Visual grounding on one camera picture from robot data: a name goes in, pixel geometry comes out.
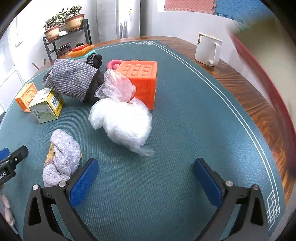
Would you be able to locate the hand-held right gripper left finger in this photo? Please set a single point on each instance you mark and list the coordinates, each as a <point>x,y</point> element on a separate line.
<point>83,183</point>

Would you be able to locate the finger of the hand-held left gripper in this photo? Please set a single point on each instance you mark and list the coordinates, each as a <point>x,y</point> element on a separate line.
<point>4,153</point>
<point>17,155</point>

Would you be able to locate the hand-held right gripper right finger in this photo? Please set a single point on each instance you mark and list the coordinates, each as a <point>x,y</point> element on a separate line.
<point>207,183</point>

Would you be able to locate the light grey cloth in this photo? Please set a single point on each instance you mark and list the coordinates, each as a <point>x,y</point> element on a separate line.
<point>63,153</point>

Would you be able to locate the grey striped sock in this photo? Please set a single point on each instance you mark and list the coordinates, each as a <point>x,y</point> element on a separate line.
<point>69,76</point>

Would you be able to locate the red container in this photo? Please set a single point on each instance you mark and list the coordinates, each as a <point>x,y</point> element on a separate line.
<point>242,54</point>

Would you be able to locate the person's left hand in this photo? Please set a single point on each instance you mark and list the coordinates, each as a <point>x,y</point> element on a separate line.
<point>6,212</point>

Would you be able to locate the yellow white carton box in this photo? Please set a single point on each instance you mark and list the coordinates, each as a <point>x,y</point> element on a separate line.
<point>46,109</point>

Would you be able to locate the small orange box toy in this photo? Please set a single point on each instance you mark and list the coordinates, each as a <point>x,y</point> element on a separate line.
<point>23,97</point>

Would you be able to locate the teal table mat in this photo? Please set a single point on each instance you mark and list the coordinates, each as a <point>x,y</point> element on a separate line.
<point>175,129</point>

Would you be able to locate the white plastic bag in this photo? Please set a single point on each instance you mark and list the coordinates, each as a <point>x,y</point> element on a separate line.
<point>124,125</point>

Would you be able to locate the clear plastic bag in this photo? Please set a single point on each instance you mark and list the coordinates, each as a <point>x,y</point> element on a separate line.
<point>118,85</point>

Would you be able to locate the orange cube toy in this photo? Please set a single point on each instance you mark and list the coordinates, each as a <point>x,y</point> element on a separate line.
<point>143,85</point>

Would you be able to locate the brown rectangular planter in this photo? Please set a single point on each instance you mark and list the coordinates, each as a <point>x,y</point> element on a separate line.
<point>64,49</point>

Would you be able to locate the teal orange toy truck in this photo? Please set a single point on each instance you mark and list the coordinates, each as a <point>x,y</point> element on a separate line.
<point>81,53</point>

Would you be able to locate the tiny potted plant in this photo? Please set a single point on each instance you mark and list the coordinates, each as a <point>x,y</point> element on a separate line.
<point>80,44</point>

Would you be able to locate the small potted plant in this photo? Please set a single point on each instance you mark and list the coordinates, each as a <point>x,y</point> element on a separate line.
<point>52,32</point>

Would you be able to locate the white object on shelf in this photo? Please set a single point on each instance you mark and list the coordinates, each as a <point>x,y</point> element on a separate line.
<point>62,33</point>

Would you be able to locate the white mug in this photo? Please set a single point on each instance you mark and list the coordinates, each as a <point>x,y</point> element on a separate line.
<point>205,48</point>

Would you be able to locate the black metal plant shelf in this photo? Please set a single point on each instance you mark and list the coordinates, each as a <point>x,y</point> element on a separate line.
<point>87,32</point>

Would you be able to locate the large potted plant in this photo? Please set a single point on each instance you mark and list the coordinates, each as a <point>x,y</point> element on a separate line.
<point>74,22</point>

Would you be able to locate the white standing air conditioner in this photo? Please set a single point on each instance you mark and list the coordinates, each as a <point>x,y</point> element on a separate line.
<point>127,18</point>

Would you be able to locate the blue foam mat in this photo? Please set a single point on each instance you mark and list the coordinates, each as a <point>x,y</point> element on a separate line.
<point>242,9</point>

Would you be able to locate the red foam mat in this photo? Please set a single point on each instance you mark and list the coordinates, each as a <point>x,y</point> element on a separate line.
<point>189,5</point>

